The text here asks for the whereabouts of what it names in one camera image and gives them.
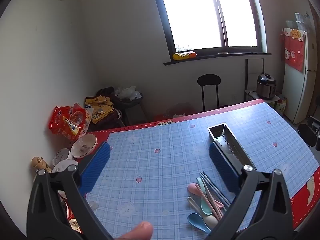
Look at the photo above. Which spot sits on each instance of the beige spoon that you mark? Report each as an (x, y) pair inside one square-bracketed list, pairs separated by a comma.
[(211, 220)]

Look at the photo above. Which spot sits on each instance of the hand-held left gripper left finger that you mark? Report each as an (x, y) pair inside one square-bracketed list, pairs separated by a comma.
[(96, 165)]

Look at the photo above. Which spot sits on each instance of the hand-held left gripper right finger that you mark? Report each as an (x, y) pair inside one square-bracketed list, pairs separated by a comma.
[(222, 165)]

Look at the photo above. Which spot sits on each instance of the steel utensil box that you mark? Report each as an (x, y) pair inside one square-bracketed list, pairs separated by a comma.
[(232, 142)]

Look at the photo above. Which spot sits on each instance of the dark grey stool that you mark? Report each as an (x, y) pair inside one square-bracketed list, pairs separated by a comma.
[(135, 112)]

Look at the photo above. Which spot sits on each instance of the blue-grey chopstick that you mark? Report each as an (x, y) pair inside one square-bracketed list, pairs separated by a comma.
[(216, 185), (212, 187)]

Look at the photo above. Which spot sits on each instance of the clear printed snack bag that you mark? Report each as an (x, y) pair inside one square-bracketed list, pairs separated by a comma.
[(87, 117)]

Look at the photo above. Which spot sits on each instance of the red printed cloth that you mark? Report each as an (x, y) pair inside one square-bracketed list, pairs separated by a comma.
[(293, 52)]

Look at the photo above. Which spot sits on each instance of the black metal chair frame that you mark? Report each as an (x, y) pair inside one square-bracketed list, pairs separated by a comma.
[(246, 75)]

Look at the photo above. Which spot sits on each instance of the dark framed window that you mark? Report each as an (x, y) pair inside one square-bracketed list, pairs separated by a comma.
[(200, 17)]

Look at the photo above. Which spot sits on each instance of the pink chopstick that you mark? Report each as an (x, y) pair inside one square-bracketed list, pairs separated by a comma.
[(212, 200)]

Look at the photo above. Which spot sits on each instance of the clear plastic containers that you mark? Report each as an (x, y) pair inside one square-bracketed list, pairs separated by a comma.
[(300, 22)]

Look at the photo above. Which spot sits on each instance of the white refrigerator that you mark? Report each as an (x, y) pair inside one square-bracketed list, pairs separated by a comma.
[(297, 92)]

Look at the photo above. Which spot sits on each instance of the teal spoon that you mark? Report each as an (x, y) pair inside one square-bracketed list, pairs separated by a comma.
[(206, 207)]

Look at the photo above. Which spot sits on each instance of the red snack bag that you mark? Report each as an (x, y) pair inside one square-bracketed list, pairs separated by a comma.
[(62, 122)]

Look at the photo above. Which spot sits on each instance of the blue plaid tablecloth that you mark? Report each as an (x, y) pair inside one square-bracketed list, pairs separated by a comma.
[(302, 205)]

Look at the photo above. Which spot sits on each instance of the white side table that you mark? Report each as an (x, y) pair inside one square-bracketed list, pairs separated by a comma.
[(252, 95)]

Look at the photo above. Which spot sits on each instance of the yellow printed bundle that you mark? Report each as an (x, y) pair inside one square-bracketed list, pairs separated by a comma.
[(100, 105)]

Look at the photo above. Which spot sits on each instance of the pink spoon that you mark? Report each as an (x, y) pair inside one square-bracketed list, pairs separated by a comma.
[(193, 188)]

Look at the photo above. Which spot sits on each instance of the blue spoon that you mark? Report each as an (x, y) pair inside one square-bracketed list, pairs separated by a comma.
[(196, 221)]

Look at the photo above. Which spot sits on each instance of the yellow packet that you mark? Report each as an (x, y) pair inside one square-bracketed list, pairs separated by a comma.
[(183, 55)]

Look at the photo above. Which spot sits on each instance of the red and white bag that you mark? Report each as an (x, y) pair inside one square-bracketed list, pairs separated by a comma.
[(180, 111)]

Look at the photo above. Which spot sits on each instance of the silver rice cooker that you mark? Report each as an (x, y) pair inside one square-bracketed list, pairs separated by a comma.
[(266, 86)]

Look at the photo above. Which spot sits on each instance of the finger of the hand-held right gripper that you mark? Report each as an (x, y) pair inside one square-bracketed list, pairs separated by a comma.
[(313, 123)]

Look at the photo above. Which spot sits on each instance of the small white patterned bowl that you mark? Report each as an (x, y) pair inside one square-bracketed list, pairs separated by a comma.
[(61, 156)]

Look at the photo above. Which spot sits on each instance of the white plastic bag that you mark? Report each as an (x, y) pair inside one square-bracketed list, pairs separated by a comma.
[(127, 93)]

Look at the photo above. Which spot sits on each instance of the printed shopping bag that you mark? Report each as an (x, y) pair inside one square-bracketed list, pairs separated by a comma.
[(281, 106)]

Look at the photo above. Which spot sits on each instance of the black round stool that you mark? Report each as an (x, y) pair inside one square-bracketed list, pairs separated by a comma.
[(306, 135), (208, 80)]

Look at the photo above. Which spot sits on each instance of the white lidded bowl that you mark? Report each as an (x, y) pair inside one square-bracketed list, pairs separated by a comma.
[(63, 166)]

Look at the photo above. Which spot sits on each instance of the blue plaid table mat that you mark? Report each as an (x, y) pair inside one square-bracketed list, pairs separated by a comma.
[(155, 170)]

